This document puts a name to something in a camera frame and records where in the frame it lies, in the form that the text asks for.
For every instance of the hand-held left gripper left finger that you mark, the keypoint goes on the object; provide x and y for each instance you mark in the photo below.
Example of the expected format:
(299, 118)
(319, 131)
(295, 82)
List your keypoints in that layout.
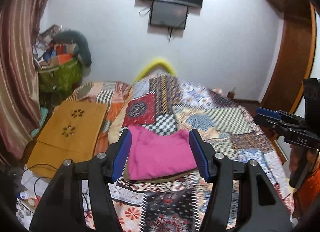
(122, 157)

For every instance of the olive green pants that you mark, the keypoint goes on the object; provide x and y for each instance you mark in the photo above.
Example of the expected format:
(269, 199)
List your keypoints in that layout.
(170, 176)

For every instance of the green fabric bag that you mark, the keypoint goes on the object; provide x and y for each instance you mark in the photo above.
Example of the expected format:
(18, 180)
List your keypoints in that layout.
(62, 74)

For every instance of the person's right hand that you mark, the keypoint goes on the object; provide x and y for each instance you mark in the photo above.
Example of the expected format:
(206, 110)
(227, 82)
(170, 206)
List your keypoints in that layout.
(314, 159)

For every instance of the yellow curved headboard pad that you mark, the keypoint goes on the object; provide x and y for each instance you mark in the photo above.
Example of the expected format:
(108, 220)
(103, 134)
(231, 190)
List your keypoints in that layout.
(160, 61)

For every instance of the striped brown curtain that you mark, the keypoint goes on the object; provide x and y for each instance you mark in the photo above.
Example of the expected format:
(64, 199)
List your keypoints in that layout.
(17, 72)

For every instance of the teal cloth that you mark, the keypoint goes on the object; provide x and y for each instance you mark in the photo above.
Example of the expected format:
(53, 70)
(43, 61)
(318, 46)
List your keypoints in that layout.
(43, 122)

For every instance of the wooden board with flower cutouts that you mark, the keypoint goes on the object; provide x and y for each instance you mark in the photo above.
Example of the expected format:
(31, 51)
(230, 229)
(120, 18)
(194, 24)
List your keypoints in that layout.
(57, 147)

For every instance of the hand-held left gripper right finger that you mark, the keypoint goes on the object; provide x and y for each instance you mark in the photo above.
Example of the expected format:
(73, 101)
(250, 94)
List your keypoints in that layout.
(198, 157)

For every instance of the white tube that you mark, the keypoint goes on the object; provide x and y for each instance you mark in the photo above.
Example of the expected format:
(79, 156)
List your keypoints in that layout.
(23, 195)

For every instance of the wooden bed frame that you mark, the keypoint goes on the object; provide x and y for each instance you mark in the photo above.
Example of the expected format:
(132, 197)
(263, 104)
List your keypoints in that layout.
(232, 93)

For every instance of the small black wall monitor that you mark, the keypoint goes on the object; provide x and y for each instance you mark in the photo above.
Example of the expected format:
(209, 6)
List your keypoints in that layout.
(168, 14)

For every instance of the striped orange quilt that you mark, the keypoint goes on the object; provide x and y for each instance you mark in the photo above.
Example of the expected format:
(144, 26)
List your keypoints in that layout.
(107, 92)

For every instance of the pink pants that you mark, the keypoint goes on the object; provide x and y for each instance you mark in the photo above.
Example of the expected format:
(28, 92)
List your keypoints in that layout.
(160, 154)

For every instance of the patchwork patterned blanket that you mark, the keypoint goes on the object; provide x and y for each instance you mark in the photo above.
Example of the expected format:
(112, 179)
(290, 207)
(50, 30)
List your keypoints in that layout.
(212, 122)

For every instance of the pile of mixed clutter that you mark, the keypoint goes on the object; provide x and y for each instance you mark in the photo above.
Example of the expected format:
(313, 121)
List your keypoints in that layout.
(57, 49)

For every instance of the brown wooden door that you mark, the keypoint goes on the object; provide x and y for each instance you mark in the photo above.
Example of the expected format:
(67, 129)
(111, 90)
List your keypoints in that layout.
(295, 59)

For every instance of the white clutter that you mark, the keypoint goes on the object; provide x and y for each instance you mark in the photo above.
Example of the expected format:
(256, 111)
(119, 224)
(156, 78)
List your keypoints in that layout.
(28, 179)

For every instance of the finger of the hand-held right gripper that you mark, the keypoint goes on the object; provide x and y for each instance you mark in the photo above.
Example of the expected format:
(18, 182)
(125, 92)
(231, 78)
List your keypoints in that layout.
(271, 123)
(268, 112)

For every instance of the floral bed sheet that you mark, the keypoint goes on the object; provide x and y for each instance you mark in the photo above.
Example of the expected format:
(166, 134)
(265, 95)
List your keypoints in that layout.
(130, 217)

